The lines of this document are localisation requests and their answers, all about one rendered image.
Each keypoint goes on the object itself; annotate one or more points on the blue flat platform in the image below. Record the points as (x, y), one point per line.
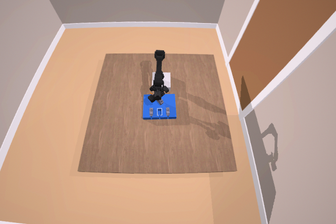
(155, 111)

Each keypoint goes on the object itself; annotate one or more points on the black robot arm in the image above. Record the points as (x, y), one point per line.
(158, 83)

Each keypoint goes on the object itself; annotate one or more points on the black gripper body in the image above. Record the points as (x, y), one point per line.
(151, 97)

